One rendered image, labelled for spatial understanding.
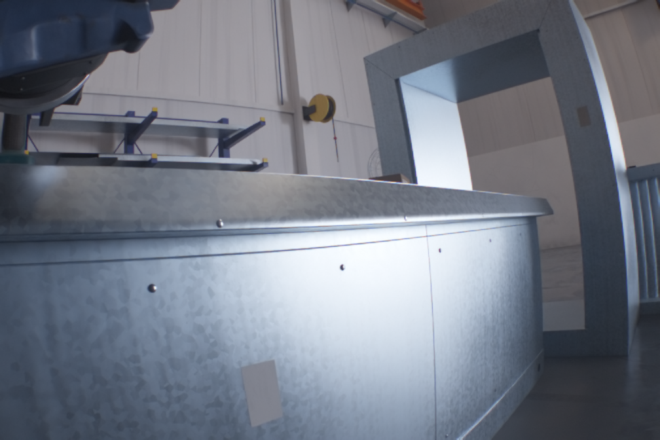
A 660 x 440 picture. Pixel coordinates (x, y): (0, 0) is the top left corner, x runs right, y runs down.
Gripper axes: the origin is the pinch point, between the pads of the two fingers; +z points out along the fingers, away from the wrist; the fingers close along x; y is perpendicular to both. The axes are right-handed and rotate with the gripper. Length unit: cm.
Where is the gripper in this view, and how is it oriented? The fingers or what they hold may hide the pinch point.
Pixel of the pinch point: (16, 109)
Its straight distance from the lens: 53.9
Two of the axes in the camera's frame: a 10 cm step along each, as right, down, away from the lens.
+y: 1.0, 9.9, -0.9
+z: -6.6, 1.4, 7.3
